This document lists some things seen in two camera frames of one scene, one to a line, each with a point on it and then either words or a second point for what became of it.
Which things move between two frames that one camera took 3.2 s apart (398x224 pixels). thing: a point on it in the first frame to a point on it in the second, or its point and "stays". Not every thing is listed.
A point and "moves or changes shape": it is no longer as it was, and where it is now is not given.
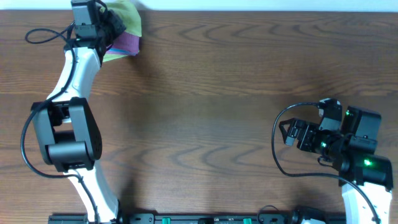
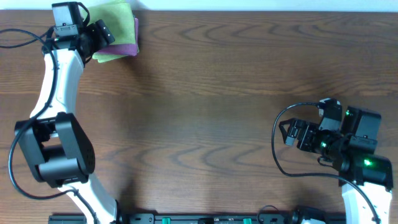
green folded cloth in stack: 107,56 stays
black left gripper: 118,25 to 108,37
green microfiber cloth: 127,17 moves or changes shape
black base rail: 196,218 stays
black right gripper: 308,129 stays
